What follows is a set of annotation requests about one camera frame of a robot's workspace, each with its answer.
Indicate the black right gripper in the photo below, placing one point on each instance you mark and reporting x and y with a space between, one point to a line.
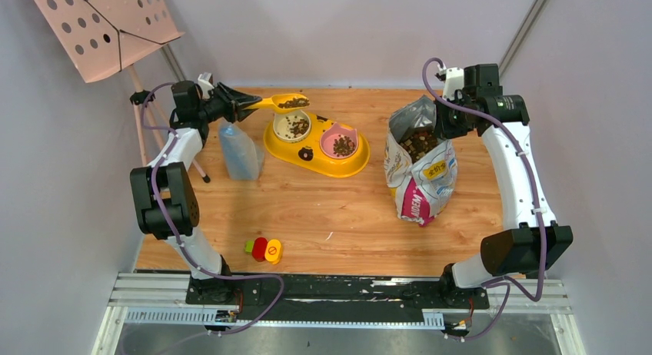
442 129

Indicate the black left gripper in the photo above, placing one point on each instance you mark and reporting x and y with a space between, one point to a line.
222 101

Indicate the yellow plastic scoop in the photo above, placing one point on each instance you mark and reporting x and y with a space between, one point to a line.
283 103

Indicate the pet food bag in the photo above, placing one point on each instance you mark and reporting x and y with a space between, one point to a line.
420 168

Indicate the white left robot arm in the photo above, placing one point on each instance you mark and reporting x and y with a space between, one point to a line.
165 203

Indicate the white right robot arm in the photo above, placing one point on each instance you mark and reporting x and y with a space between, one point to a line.
532 239

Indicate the yellow double pet bowl tray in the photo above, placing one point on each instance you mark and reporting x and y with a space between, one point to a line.
308 154

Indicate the translucent blue plastic container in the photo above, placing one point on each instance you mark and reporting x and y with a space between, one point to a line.
243 158

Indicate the cream cat-ear bowl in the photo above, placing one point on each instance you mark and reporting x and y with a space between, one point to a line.
279 117

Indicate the brown kibble in cream bowl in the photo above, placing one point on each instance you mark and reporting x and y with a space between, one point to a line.
294 127

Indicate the pink cat-ear bowl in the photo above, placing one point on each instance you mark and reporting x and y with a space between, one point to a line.
329 135

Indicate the brown kibble in pink bowl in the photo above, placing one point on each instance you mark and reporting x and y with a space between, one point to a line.
343 146

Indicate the red yellow green toy block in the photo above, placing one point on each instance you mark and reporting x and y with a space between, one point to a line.
263 249

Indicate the pink perforated music stand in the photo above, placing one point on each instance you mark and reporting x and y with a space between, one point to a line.
106 37

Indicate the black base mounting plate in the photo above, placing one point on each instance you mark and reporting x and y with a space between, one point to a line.
336 298

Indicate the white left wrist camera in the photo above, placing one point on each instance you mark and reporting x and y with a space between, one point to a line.
205 82

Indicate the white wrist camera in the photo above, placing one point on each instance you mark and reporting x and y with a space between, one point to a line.
453 80
205 82

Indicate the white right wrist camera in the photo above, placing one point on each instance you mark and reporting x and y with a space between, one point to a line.
453 80

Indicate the aluminium frame rail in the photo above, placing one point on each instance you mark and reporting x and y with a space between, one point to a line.
159 297

